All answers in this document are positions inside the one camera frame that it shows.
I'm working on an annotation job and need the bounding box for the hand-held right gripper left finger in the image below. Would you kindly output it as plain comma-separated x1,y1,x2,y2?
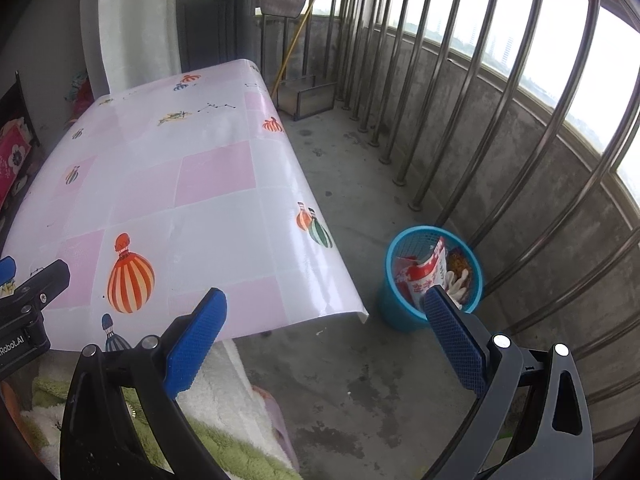
60,287,228,480

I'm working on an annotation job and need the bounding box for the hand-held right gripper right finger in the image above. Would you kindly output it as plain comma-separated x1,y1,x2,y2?
422,285,596,480

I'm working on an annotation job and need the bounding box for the blue plastic waste basket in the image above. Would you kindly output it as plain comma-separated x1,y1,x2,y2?
377,226,485,333

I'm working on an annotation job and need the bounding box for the pink slipper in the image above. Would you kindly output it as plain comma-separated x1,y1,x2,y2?
252,385,301,471

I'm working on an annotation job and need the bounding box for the white lace curtain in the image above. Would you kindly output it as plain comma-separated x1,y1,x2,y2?
95,0,181,96

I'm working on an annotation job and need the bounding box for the metal frame box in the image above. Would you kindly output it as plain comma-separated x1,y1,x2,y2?
272,76,336,122

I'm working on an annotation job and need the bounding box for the pink flower print bag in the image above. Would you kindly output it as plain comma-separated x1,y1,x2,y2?
0,117,33,211

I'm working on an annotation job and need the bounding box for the red white snack bag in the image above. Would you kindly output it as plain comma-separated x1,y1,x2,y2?
395,237,448,311

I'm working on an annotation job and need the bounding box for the green white fleece clothing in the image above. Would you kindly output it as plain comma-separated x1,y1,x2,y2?
20,340,301,480

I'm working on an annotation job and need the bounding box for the pile of colourful bags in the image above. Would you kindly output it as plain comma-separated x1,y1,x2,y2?
65,70,96,122

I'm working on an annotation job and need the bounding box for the white crumpled tissue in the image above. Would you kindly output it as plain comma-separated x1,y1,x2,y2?
445,269,473,311

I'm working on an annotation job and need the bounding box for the metal balcony railing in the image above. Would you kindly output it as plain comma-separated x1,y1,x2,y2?
300,0,640,480

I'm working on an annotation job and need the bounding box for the dark cabinet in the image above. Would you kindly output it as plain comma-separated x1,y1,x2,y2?
176,0,261,73

